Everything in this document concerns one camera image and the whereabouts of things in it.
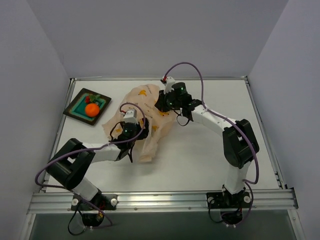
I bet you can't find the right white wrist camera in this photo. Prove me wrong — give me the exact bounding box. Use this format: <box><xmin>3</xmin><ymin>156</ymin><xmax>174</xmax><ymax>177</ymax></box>
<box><xmin>160</xmin><ymin>76</ymin><xmax>176</xmax><ymax>94</ymax></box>

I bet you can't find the purple cable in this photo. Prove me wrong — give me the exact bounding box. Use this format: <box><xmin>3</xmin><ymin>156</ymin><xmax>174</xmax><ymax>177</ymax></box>
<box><xmin>34</xmin><ymin>102</ymin><xmax>147</xmax><ymax>230</ymax></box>
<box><xmin>163</xmin><ymin>61</ymin><xmax>260</xmax><ymax>226</ymax></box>

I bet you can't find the fake strawberry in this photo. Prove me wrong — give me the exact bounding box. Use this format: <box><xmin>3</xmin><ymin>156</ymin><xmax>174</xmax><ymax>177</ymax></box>
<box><xmin>84</xmin><ymin>94</ymin><xmax>101</xmax><ymax>104</ymax></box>

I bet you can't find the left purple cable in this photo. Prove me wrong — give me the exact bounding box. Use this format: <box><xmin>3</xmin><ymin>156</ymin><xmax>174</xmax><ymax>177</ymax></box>
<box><xmin>34</xmin><ymin>102</ymin><xmax>147</xmax><ymax>230</ymax></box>

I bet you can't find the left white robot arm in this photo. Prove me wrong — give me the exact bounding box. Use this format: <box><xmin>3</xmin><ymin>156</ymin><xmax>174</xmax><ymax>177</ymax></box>
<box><xmin>46</xmin><ymin>119</ymin><xmax>149</xmax><ymax>210</ymax></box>

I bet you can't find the green square plate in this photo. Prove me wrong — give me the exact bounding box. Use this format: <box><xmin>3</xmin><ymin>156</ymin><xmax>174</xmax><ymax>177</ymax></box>
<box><xmin>63</xmin><ymin>88</ymin><xmax>112</xmax><ymax>126</ymax></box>

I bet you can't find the aluminium front rail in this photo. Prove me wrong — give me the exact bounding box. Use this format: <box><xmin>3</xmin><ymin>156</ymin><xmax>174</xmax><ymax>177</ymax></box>
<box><xmin>27</xmin><ymin>189</ymin><xmax>299</xmax><ymax>214</ymax></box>

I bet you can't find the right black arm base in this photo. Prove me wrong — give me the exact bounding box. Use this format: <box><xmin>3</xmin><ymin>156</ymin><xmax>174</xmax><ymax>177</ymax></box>
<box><xmin>206</xmin><ymin>189</ymin><xmax>254</xmax><ymax>228</ymax></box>

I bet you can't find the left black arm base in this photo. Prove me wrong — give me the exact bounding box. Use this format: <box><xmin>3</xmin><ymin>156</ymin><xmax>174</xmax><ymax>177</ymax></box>
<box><xmin>70</xmin><ymin>192</ymin><xmax>117</xmax><ymax>229</ymax></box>

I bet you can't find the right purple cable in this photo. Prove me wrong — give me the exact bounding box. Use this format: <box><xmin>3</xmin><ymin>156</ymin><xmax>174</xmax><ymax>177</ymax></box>
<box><xmin>163</xmin><ymin>61</ymin><xmax>260</xmax><ymax>226</ymax></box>

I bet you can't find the orange fake fruit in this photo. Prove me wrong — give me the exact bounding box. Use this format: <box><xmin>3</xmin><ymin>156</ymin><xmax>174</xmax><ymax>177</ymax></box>
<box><xmin>84</xmin><ymin>103</ymin><xmax>100</xmax><ymax>118</ymax></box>

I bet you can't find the banana print plastic bag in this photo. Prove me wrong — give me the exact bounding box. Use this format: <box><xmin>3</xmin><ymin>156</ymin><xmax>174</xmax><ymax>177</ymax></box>
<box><xmin>101</xmin><ymin>84</ymin><xmax>176</xmax><ymax>165</ymax></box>

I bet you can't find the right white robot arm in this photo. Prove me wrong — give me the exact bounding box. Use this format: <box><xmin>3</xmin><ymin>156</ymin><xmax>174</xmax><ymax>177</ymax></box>
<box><xmin>155</xmin><ymin>80</ymin><xmax>260</xmax><ymax>207</ymax></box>

